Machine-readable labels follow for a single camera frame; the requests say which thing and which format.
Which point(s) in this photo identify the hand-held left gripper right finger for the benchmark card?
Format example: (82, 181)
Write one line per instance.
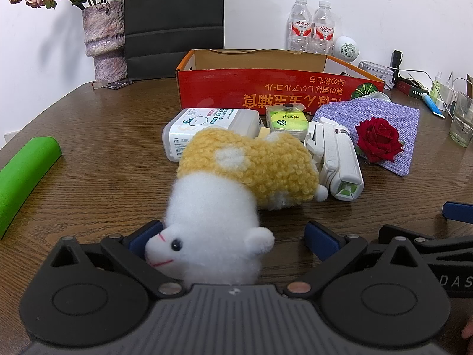
(323, 240)

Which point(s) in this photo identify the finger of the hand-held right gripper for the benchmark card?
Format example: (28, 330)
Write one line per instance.
(460, 212)
(406, 233)

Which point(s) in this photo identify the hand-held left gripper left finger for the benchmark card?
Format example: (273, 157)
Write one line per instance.
(138, 240)

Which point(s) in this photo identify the white folding lint roller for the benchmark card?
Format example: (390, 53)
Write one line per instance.
(340, 159)

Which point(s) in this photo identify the artificial red rose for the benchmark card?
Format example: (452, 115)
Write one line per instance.
(378, 138)

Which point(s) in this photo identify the yellow and white plush toy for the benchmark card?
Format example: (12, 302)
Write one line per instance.
(236, 162)

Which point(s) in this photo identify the green tissue packet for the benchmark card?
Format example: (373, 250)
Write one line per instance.
(286, 122)

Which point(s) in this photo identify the purple woven pouch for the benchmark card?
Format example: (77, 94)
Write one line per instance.
(340, 112)

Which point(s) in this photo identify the white plastic wipes box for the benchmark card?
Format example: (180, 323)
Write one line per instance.
(207, 122)

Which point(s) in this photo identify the red cardboard box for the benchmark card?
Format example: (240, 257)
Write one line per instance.
(221, 85)

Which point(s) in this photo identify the clear drinking glass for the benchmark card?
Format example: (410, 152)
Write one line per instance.
(462, 122)

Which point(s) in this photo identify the blue and white toothpaste tube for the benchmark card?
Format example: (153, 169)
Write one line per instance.
(433, 106)

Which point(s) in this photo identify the pale green spray bottle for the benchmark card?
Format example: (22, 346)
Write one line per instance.
(436, 88)

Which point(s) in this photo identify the small red box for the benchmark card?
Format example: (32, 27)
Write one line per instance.
(414, 89)

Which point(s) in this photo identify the green wrist rest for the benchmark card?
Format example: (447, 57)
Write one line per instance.
(22, 177)

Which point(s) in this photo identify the small dark card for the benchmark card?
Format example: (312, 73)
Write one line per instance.
(118, 84)

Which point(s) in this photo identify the pale printed tin box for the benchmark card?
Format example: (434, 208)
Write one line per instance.
(377, 71)

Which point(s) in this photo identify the white robot speaker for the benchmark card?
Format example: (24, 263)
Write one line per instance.
(346, 48)

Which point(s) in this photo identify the clear water bottle red label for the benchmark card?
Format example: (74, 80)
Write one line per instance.
(324, 29)
(300, 26)

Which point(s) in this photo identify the mottled purple vase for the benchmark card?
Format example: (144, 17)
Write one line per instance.
(105, 29)

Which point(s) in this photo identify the black paper bag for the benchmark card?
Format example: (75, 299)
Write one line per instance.
(173, 14)

